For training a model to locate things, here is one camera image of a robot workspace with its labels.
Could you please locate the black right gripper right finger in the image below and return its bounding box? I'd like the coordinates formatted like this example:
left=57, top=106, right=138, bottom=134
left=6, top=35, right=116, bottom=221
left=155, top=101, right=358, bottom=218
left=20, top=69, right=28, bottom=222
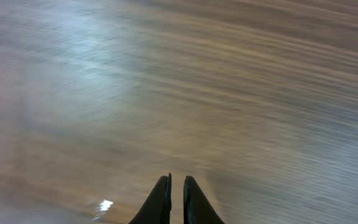
left=183, top=176, right=224, bottom=224

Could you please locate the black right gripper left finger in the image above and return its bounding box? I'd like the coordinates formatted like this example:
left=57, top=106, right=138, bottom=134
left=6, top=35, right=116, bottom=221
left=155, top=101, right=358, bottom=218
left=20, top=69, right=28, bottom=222
left=129, top=173, right=172, bottom=224

